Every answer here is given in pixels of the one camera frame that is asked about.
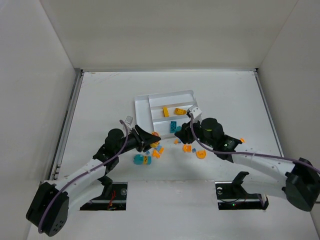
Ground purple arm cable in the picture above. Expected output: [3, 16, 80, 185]
[188, 112, 320, 173]
[37, 119, 130, 235]

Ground orange round lego piece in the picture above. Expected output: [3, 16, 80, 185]
[182, 144, 192, 153]

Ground orange small lego plates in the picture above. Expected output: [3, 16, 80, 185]
[152, 149, 161, 159]

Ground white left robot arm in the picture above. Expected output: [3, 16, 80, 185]
[26, 121, 161, 237]

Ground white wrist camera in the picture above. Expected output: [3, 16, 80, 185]
[124, 115, 133, 129]
[186, 105, 202, 122]

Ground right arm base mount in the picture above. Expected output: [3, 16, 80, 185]
[215, 171, 269, 211]

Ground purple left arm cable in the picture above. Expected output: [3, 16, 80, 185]
[37, 119, 130, 235]

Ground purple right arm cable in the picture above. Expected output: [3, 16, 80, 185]
[188, 112, 320, 173]

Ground yellow long duplo brick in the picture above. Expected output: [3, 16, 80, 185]
[162, 106, 170, 118]

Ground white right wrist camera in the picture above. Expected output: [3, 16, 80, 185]
[186, 105, 202, 122]

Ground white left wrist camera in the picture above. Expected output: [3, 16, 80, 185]
[124, 115, 133, 129]

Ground orange half-round lego piece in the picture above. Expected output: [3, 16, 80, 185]
[195, 150, 207, 160]

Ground white divided plastic tray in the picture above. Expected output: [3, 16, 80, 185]
[134, 90, 198, 139]

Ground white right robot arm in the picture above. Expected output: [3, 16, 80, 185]
[175, 118, 320, 212]

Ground teal rounded duplo block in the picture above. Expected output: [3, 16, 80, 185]
[133, 154, 144, 165]

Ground teal long duplo brick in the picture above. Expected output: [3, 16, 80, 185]
[169, 121, 178, 134]

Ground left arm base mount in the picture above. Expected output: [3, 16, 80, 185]
[79, 177, 128, 211]

